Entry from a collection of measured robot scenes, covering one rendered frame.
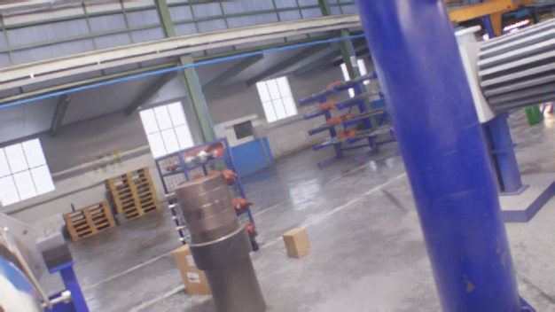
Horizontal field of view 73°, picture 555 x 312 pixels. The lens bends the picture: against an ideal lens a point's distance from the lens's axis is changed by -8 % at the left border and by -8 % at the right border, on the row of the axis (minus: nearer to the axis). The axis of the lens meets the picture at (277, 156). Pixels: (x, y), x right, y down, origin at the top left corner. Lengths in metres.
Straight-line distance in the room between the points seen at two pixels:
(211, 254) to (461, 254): 1.78
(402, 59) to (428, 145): 0.32
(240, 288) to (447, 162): 1.92
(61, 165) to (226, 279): 11.16
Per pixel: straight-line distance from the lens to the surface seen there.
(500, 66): 3.47
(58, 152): 13.78
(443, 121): 1.51
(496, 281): 1.72
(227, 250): 2.88
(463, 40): 3.83
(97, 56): 8.58
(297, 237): 3.98
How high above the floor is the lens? 1.29
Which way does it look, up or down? 4 degrees down
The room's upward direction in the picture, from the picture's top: 17 degrees counter-clockwise
